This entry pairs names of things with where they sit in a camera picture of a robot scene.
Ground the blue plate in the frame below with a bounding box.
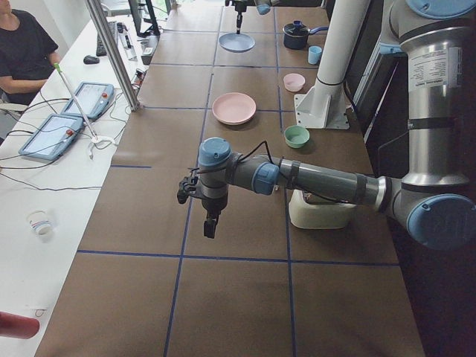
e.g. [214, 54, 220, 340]
[219, 33, 256, 53]

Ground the person in black shirt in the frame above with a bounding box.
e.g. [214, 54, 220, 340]
[1, 1, 61, 105]

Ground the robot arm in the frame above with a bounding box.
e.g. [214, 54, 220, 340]
[190, 1, 475, 250]
[225, 0, 280, 34]

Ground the black keyboard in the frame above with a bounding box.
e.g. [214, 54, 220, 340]
[96, 21, 118, 57]

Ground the cream toaster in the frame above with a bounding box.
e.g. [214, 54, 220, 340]
[289, 190, 356, 229]

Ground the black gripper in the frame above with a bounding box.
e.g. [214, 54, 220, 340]
[202, 184, 228, 239]
[233, 0, 247, 34]

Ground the aluminium frame post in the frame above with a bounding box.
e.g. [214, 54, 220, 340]
[85, 0, 140, 112]

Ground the teach pendant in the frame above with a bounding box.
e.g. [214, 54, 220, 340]
[75, 82, 115, 121]
[19, 114, 83, 161]

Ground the far teach pendant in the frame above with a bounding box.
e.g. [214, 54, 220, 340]
[75, 82, 115, 121]

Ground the green bowl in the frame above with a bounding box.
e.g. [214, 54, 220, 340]
[283, 125, 310, 149]

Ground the dark blue saucepan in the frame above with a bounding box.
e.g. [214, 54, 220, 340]
[283, 23, 329, 50]

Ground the paper cup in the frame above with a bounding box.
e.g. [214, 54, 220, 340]
[27, 210, 53, 236]

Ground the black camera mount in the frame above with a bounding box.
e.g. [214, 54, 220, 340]
[176, 176, 204, 205]

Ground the pink bowl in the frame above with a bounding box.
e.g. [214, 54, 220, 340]
[283, 73, 306, 92]

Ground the white stick with stand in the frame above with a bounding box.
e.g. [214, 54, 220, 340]
[53, 62, 116, 147]

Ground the white mounting post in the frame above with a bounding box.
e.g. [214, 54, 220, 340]
[295, 0, 370, 130]

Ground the near teach pendant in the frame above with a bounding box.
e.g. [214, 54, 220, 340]
[19, 114, 83, 161]

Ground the computer mouse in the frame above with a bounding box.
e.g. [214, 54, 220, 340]
[83, 55, 100, 65]

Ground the pink plate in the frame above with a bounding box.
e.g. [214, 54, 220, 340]
[212, 92, 257, 126]

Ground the light blue cup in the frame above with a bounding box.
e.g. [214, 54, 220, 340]
[307, 45, 323, 65]

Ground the red bottle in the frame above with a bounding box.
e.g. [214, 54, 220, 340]
[0, 312, 40, 339]

